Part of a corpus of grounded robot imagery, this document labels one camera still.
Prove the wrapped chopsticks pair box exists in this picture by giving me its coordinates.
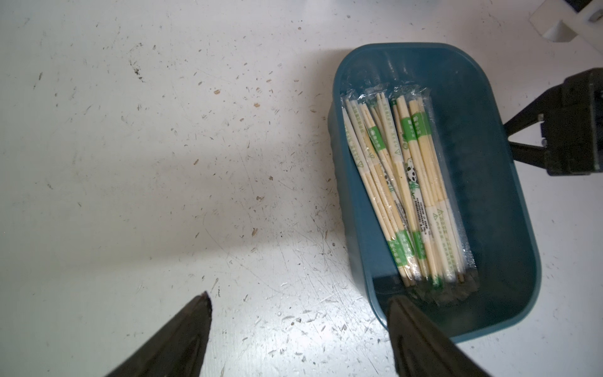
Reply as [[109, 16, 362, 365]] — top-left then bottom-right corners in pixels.
[[409, 93, 467, 284], [342, 97, 420, 287]]

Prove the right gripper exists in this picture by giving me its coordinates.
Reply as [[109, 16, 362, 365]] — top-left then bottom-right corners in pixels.
[[504, 68, 602, 176]]

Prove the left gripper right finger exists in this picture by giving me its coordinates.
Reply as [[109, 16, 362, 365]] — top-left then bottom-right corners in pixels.
[[387, 295, 488, 376]]

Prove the wrapped chopsticks pair box right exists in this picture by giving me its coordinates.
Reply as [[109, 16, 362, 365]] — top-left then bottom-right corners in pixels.
[[409, 93, 467, 284]]

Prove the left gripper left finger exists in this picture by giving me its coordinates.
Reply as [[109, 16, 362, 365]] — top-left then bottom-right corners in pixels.
[[108, 292, 212, 376]]

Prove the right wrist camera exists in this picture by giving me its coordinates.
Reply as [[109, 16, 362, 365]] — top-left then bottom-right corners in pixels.
[[529, 0, 602, 53]]

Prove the chopsticks pair panda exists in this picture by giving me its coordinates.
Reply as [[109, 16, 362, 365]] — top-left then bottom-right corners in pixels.
[[391, 91, 443, 287]]

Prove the teal plastic storage box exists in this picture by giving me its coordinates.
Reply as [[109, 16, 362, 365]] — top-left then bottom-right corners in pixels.
[[328, 43, 541, 341]]

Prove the wrapped chopsticks pair box left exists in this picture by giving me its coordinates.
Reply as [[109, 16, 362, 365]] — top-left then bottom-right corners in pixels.
[[342, 97, 420, 287]]

